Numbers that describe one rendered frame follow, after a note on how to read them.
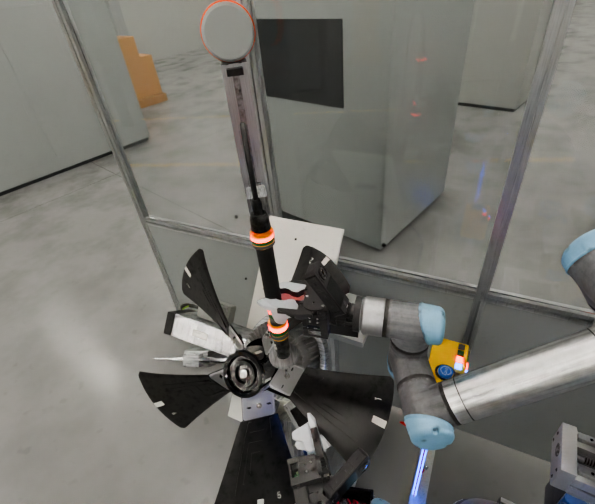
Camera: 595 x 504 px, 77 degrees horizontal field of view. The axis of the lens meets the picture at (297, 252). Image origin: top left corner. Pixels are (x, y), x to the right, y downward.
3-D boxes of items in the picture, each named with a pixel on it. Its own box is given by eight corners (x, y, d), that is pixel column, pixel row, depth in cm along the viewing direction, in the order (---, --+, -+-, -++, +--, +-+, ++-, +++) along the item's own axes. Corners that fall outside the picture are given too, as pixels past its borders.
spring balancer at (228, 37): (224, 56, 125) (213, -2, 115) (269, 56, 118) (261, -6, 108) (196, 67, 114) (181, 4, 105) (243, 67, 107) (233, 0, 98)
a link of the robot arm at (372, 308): (382, 318, 69) (386, 288, 75) (357, 314, 70) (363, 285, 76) (380, 345, 73) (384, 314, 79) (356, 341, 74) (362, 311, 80)
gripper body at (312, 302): (299, 336, 78) (358, 345, 75) (296, 306, 73) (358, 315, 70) (308, 309, 84) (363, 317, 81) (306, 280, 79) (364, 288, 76)
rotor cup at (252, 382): (238, 380, 108) (211, 393, 96) (248, 331, 108) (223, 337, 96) (283, 398, 102) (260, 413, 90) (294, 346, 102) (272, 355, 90)
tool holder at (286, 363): (267, 341, 95) (261, 315, 89) (294, 336, 95) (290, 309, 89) (270, 371, 88) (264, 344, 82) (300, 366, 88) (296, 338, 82)
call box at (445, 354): (430, 356, 123) (434, 334, 116) (463, 365, 119) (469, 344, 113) (420, 397, 112) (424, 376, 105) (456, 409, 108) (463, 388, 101)
